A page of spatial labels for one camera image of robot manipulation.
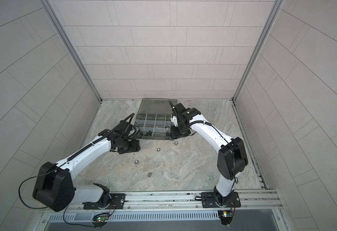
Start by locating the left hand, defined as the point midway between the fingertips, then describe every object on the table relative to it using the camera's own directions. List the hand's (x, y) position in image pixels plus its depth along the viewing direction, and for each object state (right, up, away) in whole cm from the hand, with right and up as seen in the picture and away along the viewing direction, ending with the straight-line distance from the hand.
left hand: (140, 147), depth 83 cm
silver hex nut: (+10, -3, +6) cm, 12 cm away
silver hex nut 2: (-3, -9, +1) cm, 9 cm away
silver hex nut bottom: (+6, -14, -4) cm, 16 cm away
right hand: (+20, +7, -1) cm, 21 cm away
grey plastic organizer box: (+5, +16, +16) cm, 23 cm away
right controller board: (+45, -30, -15) cm, 56 cm away
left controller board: (-14, -28, -19) cm, 37 cm away
